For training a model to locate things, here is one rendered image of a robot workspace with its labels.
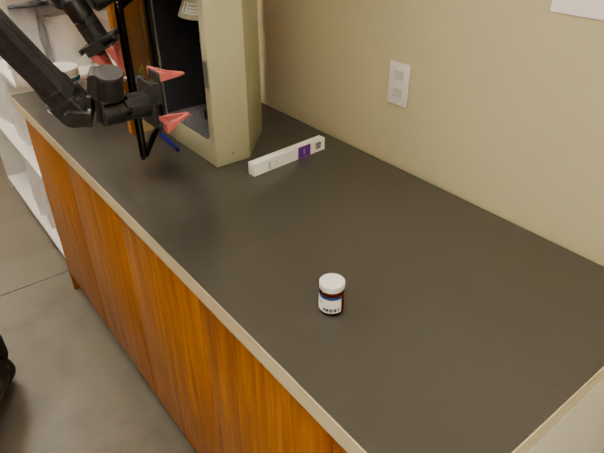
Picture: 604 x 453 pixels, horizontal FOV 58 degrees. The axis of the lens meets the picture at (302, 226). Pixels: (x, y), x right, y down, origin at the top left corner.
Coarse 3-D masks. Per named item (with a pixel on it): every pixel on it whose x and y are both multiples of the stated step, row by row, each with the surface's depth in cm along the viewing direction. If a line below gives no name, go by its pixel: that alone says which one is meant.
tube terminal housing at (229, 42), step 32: (192, 0) 133; (224, 0) 133; (256, 0) 153; (224, 32) 136; (256, 32) 156; (160, 64) 160; (224, 64) 140; (256, 64) 159; (224, 96) 144; (256, 96) 162; (224, 128) 149; (256, 128) 165; (224, 160) 153
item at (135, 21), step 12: (144, 0) 149; (132, 12) 137; (144, 12) 149; (132, 24) 136; (144, 24) 148; (120, 36) 127; (132, 36) 136; (144, 36) 148; (132, 48) 136; (144, 48) 148; (132, 60) 135; (144, 60) 147; (144, 72) 147; (144, 120) 146; (144, 132) 145
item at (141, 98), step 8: (144, 80) 119; (144, 88) 120; (128, 96) 118; (136, 96) 118; (144, 96) 119; (152, 96) 119; (128, 104) 117; (136, 104) 118; (144, 104) 119; (152, 104) 120; (136, 112) 118; (144, 112) 120; (152, 112) 121; (128, 120) 120; (152, 120) 123
